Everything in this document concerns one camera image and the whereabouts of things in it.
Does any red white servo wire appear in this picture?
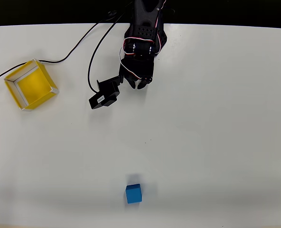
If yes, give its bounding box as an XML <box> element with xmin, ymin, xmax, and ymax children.
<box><xmin>119</xmin><ymin>36</ymin><xmax>155</xmax><ymax>80</ymax></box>

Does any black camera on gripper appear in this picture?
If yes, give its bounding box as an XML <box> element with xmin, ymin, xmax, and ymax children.
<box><xmin>88</xmin><ymin>75</ymin><xmax>124</xmax><ymax>110</ymax></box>

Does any yellow open box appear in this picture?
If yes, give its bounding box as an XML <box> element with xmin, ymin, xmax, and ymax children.
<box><xmin>3</xmin><ymin>57</ymin><xmax>60</xmax><ymax>112</ymax></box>

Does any blue cube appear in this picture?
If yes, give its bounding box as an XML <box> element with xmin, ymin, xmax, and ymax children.
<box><xmin>125</xmin><ymin>183</ymin><xmax>143</xmax><ymax>205</ymax></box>

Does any black camera cable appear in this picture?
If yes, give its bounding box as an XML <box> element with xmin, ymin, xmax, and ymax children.
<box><xmin>0</xmin><ymin>1</ymin><xmax>134</xmax><ymax>93</ymax></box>

